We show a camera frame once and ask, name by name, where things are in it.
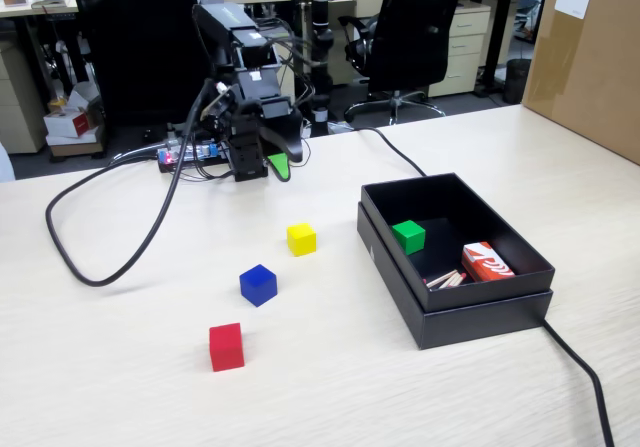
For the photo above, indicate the beige low cabinet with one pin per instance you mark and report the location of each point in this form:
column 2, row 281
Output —
column 17, row 112

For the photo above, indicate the white red cardboard box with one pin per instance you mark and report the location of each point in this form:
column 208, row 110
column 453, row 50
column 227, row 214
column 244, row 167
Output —
column 70, row 124

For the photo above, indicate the black silver jointed pole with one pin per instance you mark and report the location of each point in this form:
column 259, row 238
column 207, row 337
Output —
column 320, row 17

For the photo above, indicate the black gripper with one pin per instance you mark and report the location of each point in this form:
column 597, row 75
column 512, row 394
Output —
column 260, row 87

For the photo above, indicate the wooden match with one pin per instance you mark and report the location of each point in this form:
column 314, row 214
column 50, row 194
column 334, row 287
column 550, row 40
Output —
column 457, row 281
column 441, row 279
column 449, row 282

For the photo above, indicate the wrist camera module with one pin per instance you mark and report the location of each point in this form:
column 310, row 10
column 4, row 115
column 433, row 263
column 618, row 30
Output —
column 220, row 101

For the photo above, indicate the black office chair with armrests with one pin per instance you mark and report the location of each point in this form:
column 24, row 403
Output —
column 415, row 32

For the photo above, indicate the large cardboard box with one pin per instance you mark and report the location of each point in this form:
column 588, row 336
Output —
column 590, row 77

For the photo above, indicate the black open box tray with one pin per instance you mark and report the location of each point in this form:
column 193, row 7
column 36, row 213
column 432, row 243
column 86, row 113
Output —
column 480, row 294

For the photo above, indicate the black open box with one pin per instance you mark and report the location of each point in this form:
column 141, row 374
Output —
column 480, row 324

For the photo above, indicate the white shipping label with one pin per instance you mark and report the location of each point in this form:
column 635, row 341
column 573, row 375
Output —
column 572, row 1

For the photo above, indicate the black waste bin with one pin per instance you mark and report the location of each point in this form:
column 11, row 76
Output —
column 517, row 82

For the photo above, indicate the yellow cube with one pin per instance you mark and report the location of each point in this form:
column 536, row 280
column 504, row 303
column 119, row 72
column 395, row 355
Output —
column 301, row 240

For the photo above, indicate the orange white matchbox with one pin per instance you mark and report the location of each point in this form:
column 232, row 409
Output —
column 487, row 263

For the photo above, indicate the beige desk with black legs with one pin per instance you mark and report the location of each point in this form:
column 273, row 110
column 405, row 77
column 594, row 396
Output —
column 492, row 32

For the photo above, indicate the controller board with red light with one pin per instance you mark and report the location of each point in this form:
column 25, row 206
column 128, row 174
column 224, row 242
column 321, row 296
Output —
column 167, row 157

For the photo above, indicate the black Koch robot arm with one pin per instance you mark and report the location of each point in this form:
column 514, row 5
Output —
column 220, row 22

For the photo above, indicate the red cube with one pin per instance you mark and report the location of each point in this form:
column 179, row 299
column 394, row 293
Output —
column 226, row 348

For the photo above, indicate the wide black office chair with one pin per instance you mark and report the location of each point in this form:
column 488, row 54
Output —
column 145, row 42

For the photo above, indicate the blue cube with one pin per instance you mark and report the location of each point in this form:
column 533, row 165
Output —
column 257, row 286

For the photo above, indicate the green cube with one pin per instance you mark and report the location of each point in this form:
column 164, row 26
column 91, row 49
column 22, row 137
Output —
column 409, row 237

